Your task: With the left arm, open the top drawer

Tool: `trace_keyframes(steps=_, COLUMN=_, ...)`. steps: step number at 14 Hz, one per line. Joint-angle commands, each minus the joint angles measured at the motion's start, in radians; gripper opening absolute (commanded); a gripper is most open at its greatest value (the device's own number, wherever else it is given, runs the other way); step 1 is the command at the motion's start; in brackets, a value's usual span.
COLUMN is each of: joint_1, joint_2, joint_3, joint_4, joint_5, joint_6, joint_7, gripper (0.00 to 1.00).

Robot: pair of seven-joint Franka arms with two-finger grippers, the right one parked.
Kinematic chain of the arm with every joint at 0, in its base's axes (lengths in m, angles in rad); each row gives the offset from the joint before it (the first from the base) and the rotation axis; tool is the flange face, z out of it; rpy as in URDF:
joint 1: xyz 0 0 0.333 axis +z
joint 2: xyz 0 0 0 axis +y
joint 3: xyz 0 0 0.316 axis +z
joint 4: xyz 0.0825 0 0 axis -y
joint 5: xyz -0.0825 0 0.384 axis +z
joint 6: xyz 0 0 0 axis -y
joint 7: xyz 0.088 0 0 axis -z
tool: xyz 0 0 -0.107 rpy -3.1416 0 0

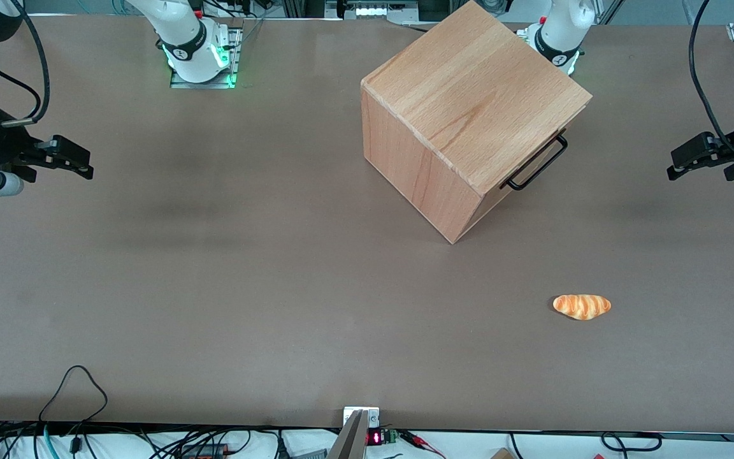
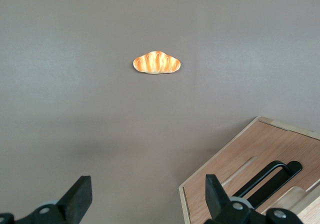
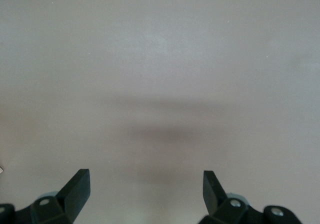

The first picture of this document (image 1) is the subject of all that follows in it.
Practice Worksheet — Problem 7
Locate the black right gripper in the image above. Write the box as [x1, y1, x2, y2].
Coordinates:
[0, 120, 95, 186]

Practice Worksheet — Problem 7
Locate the wooden drawer front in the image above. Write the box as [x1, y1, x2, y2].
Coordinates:
[454, 96, 592, 244]

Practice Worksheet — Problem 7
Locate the wooden drawer cabinet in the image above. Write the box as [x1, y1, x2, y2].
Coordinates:
[361, 0, 593, 245]

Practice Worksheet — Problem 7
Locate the orange toy bread loaf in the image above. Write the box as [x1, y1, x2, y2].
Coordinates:
[552, 293, 612, 321]

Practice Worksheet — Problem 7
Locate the black orange power adapter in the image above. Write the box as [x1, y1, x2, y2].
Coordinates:
[180, 442, 230, 458]

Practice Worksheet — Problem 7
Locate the lit white control box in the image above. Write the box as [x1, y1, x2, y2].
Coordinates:
[339, 0, 420, 20]

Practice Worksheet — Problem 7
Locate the red and black clip lead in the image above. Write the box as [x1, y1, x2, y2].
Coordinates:
[398, 430, 447, 459]

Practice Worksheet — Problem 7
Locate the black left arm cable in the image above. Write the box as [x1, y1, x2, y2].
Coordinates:
[689, 0, 734, 160]

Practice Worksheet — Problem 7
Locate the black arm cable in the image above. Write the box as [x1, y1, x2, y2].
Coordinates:
[689, 0, 734, 160]
[0, 0, 51, 126]

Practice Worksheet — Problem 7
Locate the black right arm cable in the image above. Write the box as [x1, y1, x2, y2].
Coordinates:
[0, 0, 51, 126]

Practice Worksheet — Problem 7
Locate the black metal drawer handle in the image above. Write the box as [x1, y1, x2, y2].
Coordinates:
[505, 130, 569, 191]

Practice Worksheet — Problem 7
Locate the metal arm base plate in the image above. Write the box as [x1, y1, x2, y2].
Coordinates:
[169, 24, 244, 90]

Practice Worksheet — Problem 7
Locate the black looped table cable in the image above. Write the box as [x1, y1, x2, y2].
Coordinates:
[37, 365, 109, 455]

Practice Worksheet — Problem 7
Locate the black cable coil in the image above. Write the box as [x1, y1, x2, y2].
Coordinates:
[600, 432, 663, 453]

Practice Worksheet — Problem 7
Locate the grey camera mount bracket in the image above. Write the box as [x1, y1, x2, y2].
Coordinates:
[327, 406, 381, 459]

